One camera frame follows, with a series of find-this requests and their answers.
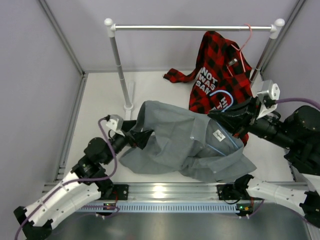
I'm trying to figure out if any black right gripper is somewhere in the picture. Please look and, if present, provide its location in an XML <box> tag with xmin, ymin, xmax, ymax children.
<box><xmin>207</xmin><ymin>96</ymin><xmax>297</xmax><ymax>150</ymax></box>

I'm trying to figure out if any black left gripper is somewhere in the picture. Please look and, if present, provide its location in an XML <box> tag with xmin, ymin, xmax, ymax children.
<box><xmin>102</xmin><ymin>119</ymin><xmax>153</xmax><ymax>165</ymax></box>

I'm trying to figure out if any light blue wire hanger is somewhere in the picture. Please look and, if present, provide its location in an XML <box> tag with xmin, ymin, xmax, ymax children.
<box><xmin>204</xmin><ymin>88</ymin><xmax>244</xmax><ymax>157</ymax></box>

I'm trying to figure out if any grey button-up shirt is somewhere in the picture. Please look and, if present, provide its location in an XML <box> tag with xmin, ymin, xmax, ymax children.
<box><xmin>119</xmin><ymin>100</ymin><xmax>256</xmax><ymax>183</ymax></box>

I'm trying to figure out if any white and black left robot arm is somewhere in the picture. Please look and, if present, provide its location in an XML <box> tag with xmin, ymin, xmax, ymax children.
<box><xmin>13</xmin><ymin>115</ymin><xmax>154</xmax><ymax>240</ymax></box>

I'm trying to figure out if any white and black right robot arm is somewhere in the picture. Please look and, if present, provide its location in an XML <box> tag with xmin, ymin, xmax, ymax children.
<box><xmin>207</xmin><ymin>97</ymin><xmax>320</xmax><ymax>228</ymax></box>

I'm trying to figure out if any red black plaid shirt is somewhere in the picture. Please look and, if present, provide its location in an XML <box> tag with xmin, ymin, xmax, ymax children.
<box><xmin>162</xmin><ymin>30</ymin><xmax>254</xmax><ymax>146</ymax></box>

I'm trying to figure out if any silver clothes rack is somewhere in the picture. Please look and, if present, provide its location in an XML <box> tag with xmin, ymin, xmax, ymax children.
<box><xmin>104</xmin><ymin>18</ymin><xmax>286</xmax><ymax>120</ymax></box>

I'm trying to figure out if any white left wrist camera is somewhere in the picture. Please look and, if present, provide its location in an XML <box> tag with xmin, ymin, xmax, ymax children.
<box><xmin>105</xmin><ymin>114</ymin><xmax>124</xmax><ymax>132</ymax></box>

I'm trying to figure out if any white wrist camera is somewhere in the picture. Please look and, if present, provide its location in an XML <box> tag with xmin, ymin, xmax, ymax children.
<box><xmin>105</xmin><ymin>114</ymin><xmax>124</xmax><ymax>132</ymax></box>
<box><xmin>256</xmin><ymin>79</ymin><xmax>281</xmax><ymax>119</ymax></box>

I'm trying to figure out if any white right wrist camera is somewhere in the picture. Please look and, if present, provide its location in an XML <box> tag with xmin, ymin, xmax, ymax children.
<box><xmin>256</xmin><ymin>79</ymin><xmax>281</xmax><ymax>119</ymax></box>

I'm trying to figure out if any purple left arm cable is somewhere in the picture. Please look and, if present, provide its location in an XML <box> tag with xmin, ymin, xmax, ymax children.
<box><xmin>14</xmin><ymin>117</ymin><xmax>120</xmax><ymax>240</ymax></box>

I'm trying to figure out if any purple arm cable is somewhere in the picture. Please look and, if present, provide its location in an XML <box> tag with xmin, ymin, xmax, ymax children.
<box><xmin>276</xmin><ymin>97</ymin><xmax>320</xmax><ymax>112</ymax></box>
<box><xmin>14</xmin><ymin>117</ymin><xmax>120</xmax><ymax>240</ymax></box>

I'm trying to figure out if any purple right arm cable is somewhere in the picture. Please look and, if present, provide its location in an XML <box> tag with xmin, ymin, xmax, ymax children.
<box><xmin>276</xmin><ymin>97</ymin><xmax>320</xmax><ymax>112</ymax></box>

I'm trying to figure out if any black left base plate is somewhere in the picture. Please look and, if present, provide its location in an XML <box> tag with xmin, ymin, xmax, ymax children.
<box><xmin>108</xmin><ymin>184</ymin><xmax>129</xmax><ymax>201</ymax></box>

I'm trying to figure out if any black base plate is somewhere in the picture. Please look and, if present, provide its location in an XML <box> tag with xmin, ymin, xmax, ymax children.
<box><xmin>216</xmin><ymin>184</ymin><xmax>241</xmax><ymax>201</ymax></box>
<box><xmin>108</xmin><ymin>184</ymin><xmax>129</xmax><ymax>201</ymax></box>

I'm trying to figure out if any aluminium mounting rail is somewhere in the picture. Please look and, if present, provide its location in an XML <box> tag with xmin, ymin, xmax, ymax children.
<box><xmin>41</xmin><ymin>181</ymin><xmax>313</xmax><ymax>204</ymax></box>

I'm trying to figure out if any pink wire hanger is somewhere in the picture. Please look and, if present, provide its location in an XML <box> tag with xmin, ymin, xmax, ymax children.
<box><xmin>226</xmin><ymin>23</ymin><xmax>253</xmax><ymax>73</ymax></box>

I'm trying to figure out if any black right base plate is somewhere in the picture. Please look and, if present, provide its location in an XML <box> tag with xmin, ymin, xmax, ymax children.
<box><xmin>216</xmin><ymin>184</ymin><xmax>241</xmax><ymax>201</ymax></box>

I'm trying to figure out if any slotted grey cable duct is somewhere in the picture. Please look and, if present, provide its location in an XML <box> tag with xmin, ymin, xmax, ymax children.
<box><xmin>78</xmin><ymin>201</ymin><xmax>252</xmax><ymax>214</ymax></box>

